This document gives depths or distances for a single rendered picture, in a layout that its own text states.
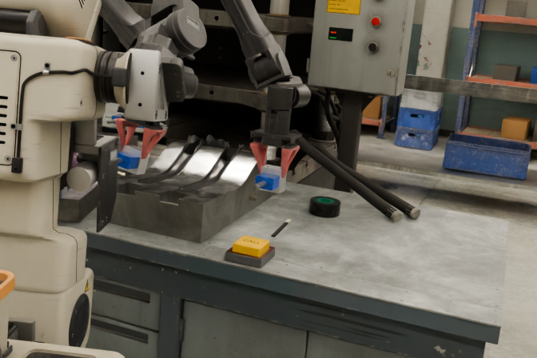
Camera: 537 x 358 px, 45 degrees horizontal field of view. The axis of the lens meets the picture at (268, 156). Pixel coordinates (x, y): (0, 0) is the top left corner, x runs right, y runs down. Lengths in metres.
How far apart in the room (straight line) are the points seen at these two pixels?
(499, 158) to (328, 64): 3.08
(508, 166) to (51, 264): 4.28
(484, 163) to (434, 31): 2.94
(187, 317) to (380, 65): 1.05
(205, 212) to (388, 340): 0.46
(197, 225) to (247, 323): 0.23
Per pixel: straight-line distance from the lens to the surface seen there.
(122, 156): 1.45
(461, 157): 5.11
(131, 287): 1.56
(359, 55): 2.14
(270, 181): 1.44
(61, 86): 1.03
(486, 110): 8.02
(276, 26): 2.07
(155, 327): 1.56
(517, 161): 5.11
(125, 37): 1.51
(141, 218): 1.50
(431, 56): 7.76
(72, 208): 1.55
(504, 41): 7.96
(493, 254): 1.62
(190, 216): 1.43
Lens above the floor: 1.30
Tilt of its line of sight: 13 degrees down
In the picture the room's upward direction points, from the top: 5 degrees clockwise
